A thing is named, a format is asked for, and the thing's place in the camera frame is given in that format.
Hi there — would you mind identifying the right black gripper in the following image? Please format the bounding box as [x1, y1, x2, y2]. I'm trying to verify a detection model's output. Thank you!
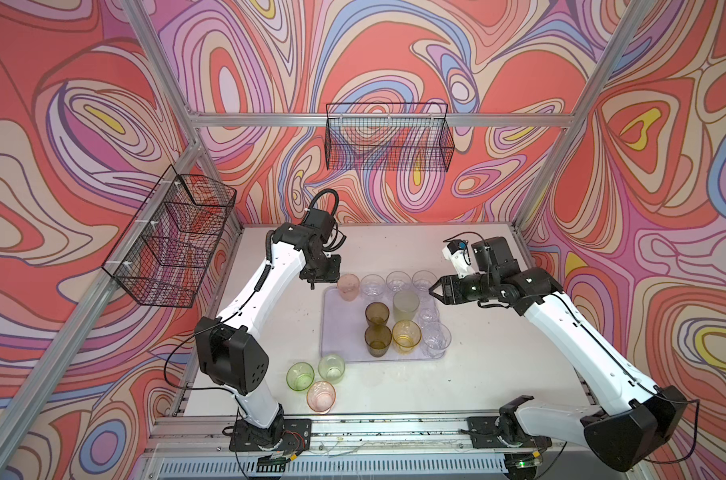
[428, 271, 497, 305]

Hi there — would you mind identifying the peach pink glass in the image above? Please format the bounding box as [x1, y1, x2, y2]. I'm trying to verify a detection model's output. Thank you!
[336, 274, 360, 302]

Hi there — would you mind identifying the small clear glass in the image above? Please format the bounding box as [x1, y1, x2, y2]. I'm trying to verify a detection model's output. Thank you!
[416, 305, 440, 326]

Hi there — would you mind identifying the pale green glass front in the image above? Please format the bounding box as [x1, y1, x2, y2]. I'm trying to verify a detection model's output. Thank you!
[393, 290, 420, 322]

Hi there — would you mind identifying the yellow glass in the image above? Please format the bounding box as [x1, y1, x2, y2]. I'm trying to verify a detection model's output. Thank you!
[392, 319, 422, 354]

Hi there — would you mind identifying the dark olive glass back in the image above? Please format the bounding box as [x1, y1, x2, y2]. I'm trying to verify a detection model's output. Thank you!
[364, 302, 390, 326]

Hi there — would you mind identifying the dark olive glass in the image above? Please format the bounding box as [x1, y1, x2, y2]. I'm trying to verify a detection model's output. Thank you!
[364, 302, 390, 326]
[364, 325, 392, 358]

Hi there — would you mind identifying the dark olive glass front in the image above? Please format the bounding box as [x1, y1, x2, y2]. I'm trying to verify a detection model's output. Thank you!
[364, 325, 392, 358]

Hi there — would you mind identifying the light green glass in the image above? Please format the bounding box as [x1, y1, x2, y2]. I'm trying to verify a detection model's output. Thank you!
[318, 354, 346, 384]

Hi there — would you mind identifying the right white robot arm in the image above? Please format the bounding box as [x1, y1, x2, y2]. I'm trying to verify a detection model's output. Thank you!
[429, 233, 690, 472]

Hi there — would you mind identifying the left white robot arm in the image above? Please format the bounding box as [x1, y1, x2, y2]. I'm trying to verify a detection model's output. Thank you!
[195, 207, 341, 430]

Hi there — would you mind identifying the lavender plastic tray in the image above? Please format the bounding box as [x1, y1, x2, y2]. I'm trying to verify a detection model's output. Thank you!
[320, 287, 448, 363]

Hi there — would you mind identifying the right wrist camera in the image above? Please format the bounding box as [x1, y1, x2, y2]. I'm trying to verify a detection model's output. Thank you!
[442, 239, 475, 279]

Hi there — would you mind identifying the black wire basket back wall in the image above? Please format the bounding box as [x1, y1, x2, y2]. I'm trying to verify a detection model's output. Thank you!
[324, 100, 455, 172]

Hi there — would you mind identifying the black wire basket wall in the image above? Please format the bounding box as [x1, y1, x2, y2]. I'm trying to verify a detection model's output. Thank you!
[324, 100, 455, 172]
[102, 166, 237, 308]

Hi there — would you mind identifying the aluminium front rail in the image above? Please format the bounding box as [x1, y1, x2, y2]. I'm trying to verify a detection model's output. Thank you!
[140, 410, 646, 463]

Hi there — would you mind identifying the black wire basket left wall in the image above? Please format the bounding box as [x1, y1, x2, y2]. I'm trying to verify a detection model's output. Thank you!
[102, 166, 237, 308]

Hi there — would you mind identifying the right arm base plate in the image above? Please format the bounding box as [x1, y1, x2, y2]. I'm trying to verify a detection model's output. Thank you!
[464, 415, 552, 450]

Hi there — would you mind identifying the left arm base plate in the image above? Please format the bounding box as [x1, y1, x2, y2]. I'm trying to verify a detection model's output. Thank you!
[229, 417, 312, 454]

